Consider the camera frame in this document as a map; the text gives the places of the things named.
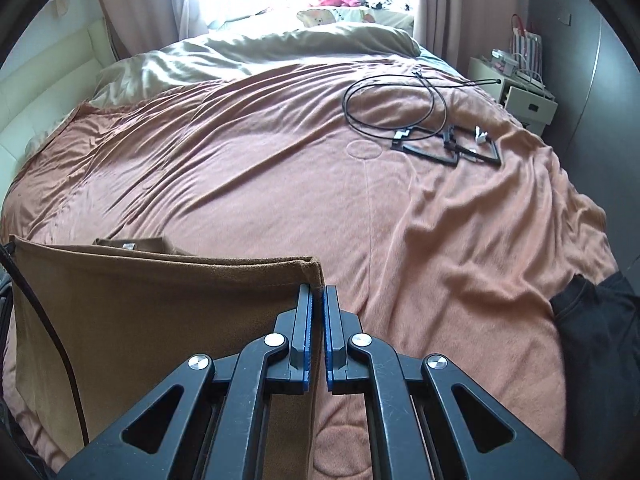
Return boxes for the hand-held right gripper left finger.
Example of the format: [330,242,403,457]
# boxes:
[57,282,316,480]

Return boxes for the brown printed T-shirt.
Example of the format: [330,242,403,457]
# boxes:
[10,234,326,480]

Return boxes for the black garment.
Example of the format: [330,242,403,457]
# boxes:
[550,270,640,461]

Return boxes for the thick black braided cable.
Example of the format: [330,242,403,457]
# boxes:
[0,242,92,436]

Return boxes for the white padded headboard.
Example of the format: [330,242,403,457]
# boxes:
[0,15,121,196]

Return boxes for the black rectangular strap loop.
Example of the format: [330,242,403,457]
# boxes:
[390,125,461,167]
[442,127,503,167]

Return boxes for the striped gift bag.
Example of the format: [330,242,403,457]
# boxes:
[507,14,543,81]

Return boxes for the pink-brown blanket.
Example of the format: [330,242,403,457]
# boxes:
[0,52,626,480]

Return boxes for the plush toys on windowsill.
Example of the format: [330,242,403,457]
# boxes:
[297,7,416,29]

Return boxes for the small clear container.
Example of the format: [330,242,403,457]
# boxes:
[490,49,521,73]

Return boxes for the cream nightstand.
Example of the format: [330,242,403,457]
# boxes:
[467,55,558,136]

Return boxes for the thin black cable loop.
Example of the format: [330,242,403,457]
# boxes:
[342,70,503,141]

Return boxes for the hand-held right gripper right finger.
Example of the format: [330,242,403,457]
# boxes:
[322,284,581,480]

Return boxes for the beige duvet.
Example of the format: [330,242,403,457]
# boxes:
[92,25,423,111]

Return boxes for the pink curtain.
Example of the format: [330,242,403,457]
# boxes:
[415,0,526,73]
[92,0,193,58]

